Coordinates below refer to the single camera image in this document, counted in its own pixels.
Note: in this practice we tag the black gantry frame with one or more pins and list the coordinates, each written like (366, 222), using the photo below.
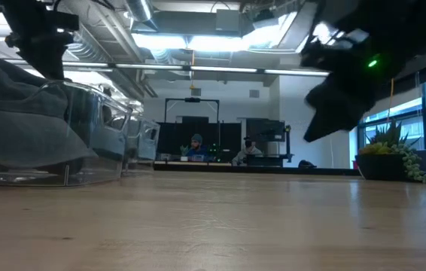
(192, 99)

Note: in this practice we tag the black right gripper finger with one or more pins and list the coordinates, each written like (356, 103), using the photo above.
(327, 96)
(341, 118)

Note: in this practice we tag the grey denim baseball cap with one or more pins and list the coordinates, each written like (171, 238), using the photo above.
(17, 124)

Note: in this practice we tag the black table frame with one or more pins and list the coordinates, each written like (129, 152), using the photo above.
(273, 170)

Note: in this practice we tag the clear plastic bin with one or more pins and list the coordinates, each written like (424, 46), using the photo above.
(147, 150)
(100, 165)

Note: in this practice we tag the black partition panel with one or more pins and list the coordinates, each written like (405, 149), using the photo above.
(175, 139)

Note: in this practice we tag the long ceiling light strip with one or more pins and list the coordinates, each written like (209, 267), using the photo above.
(220, 69)

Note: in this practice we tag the person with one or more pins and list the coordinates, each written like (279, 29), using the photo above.
(197, 148)
(248, 152)

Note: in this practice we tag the succulent plant in dark pot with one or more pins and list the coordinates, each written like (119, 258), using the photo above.
(380, 165)

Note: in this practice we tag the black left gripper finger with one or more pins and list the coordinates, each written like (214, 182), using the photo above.
(34, 62)
(55, 62)

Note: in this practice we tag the black monitor on stand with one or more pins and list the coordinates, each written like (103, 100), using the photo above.
(265, 130)

